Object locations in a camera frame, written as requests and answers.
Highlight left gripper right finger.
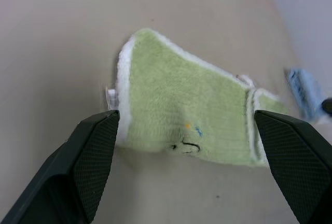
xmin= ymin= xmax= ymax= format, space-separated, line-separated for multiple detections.
xmin=254 ymin=109 xmax=332 ymax=224

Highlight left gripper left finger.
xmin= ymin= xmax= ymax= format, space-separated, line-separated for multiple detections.
xmin=0 ymin=109 xmax=121 ymax=224

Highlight green towel with white trim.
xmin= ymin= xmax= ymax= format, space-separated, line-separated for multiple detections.
xmin=105 ymin=27 xmax=291 ymax=168

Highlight folded blue towel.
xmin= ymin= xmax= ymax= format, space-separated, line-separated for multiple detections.
xmin=284 ymin=67 xmax=328 ymax=121

